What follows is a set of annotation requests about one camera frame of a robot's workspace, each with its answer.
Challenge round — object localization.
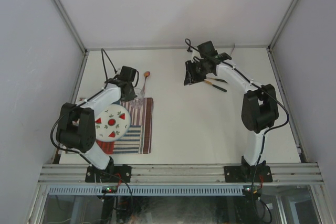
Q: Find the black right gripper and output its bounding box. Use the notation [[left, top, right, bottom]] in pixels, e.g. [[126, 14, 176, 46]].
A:
[[184, 60, 210, 86]]

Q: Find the pink handled spoon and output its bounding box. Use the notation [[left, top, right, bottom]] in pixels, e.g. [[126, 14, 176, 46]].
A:
[[142, 71, 151, 94]]

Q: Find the clear drinking glass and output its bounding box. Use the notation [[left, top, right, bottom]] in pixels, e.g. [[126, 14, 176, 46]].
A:
[[130, 88, 144, 109]]

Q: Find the gold fork green handle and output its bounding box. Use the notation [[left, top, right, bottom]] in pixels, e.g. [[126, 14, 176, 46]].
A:
[[207, 78, 228, 83]]

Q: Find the gold knife green handle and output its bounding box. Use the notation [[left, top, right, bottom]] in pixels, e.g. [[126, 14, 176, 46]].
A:
[[204, 80, 227, 92]]

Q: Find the white watermelon pattern plate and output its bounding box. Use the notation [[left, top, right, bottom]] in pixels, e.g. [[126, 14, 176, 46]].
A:
[[95, 104, 131, 143]]

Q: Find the striped patchwork placemat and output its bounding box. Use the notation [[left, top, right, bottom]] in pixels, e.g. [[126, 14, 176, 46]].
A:
[[96, 98, 154, 155]]

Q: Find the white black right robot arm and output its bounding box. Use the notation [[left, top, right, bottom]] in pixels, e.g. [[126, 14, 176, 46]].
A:
[[184, 38, 279, 182]]

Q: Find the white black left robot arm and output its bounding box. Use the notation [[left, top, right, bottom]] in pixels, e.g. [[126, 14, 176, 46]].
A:
[[50, 66, 139, 182]]

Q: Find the black left camera cable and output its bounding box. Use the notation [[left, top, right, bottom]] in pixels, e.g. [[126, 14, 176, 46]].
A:
[[49, 48, 119, 154]]

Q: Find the black camera cable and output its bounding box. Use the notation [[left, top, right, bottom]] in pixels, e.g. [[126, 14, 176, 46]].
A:
[[184, 38, 289, 183], [49, 48, 119, 154]]

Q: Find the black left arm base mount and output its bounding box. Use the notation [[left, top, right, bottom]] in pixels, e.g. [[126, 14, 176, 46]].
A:
[[85, 165, 132, 183]]

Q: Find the black right camera cable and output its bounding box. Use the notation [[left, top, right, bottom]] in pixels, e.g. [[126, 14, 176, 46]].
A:
[[184, 38, 289, 183]]

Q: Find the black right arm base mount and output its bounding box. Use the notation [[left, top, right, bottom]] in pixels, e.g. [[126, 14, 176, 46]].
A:
[[224, 164, 273, 183]]

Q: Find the grey slotted cable duct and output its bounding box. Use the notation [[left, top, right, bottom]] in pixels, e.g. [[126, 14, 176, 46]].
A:
[[48, 185, 245, 196]]

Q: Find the aluminium front rail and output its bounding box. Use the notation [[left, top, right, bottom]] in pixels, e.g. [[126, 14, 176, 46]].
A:
[[38, 163, 323, 185]]

